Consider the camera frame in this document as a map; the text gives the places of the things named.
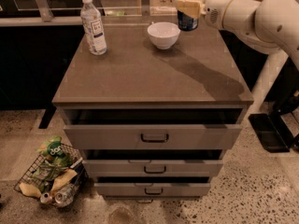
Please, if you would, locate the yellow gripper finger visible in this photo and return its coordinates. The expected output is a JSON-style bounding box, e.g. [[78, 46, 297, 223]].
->
[[176, 0, 206, 19]]

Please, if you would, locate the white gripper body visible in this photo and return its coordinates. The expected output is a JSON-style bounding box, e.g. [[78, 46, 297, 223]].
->
[[204, 0, 234, 30]]

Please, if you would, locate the blue pepsi can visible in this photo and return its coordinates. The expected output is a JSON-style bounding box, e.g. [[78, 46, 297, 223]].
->
[[178, 11, 199, 31]]

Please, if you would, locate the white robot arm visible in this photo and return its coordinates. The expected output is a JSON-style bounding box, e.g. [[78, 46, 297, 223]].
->
[[176, 0, 299, 114]]

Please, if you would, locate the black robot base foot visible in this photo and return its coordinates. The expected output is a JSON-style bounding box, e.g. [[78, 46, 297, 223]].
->
[[249, 91, 299, 153]]

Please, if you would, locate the white ceramic bowl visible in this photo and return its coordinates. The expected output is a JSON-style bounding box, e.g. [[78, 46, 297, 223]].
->
[[148, 21, 180, 49]]

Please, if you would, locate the silver crushed can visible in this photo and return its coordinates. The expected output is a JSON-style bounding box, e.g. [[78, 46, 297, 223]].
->
[[55, 184, 78, 207]]

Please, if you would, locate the clear plastic water bottle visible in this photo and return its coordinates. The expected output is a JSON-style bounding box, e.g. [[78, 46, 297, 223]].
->
[[80, 0, 107, 55]]

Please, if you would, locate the grey drawer cabinet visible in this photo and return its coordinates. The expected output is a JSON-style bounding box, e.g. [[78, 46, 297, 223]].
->
[[51, 14, 255, 201]]

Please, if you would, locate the top grey drawer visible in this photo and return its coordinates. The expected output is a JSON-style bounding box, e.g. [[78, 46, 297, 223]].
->
[[64, 124, 241, 150]]

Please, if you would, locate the grey drawer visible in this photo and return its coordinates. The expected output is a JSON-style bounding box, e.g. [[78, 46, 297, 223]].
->
[[64, 124, 241, 150], [83, 160, 223, 177], [94, 183, 210, 197]]

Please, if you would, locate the middle grey drawer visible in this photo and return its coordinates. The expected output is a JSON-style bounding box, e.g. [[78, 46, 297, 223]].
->
[[83, 160, 223, 177]]

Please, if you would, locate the green snack bag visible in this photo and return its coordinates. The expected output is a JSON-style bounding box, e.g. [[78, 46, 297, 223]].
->
[[36, 136, 72, 167]]

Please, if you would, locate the bottom grey drawer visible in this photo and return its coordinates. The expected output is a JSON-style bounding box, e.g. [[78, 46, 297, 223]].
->
[[94, 183, 210, 197]]

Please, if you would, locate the yellow snack bag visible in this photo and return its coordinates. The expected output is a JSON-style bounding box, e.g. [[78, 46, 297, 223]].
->
[[51, 169, 77, 191]]

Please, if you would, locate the metal railing frame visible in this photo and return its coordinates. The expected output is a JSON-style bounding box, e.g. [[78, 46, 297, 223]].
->
[[0, 0, 188, 28]]

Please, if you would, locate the wire basket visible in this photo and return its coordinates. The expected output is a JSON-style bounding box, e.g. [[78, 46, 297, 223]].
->
[[14, 144, 87, 208]]

